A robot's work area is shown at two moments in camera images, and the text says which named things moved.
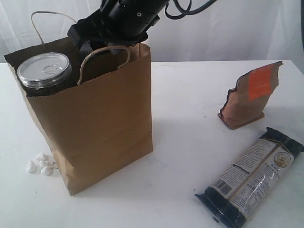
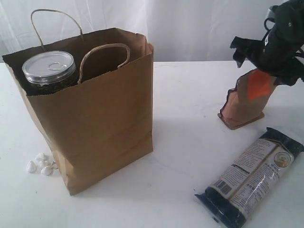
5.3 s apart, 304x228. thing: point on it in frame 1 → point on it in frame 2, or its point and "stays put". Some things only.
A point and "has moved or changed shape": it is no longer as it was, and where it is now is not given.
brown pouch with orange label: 247,102 stays put
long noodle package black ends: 251,179 stays put
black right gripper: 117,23 → 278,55
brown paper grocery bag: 108,124 stays put
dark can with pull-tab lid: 44,72 has moved or changed shape
